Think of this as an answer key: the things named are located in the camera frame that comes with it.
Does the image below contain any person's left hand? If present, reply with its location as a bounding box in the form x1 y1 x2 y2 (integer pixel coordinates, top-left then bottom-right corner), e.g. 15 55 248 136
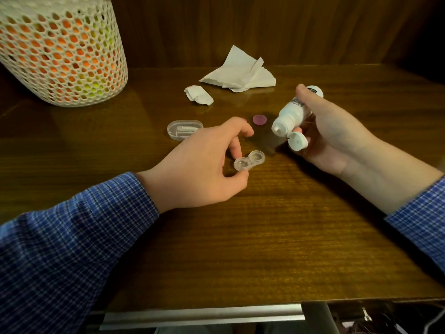
137 117 255 214

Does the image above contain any person's right hand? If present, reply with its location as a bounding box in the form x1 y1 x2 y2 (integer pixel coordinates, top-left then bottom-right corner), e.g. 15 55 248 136
291 84 379 178

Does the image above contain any clear contact lens case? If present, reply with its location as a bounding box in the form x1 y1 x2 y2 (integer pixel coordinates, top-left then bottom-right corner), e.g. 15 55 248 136
233 150 266 171

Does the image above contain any white solution bottle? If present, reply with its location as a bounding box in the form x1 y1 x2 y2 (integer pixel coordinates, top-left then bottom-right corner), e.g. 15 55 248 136
271 86 324 152

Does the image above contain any person's left forearm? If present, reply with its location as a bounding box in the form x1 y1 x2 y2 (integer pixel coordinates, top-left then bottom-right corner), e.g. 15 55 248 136
0 172 160 334

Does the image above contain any person's right forearm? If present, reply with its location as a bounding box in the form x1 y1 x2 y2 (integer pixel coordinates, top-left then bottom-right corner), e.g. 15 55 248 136
340 137 445 275

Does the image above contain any clear oval plastic box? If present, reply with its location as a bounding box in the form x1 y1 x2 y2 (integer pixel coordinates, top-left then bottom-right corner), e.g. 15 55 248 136
167 120 204 141

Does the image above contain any small crumpled white tissue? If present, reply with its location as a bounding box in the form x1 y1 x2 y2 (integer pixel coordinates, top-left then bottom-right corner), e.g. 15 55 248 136
184 85 214 106

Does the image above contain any large white paper tissue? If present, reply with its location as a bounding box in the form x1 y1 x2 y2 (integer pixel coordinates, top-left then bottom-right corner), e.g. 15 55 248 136
198 45 277 93

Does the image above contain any white mesh basket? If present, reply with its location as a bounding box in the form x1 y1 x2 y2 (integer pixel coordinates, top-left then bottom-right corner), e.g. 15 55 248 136
0 0 129 108

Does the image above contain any grey metal rail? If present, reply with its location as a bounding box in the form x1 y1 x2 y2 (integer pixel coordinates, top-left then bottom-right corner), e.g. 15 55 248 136
99 304 306 331

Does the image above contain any white cable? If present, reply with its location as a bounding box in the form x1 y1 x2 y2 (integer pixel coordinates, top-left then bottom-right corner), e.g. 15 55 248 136
422 305 445 334

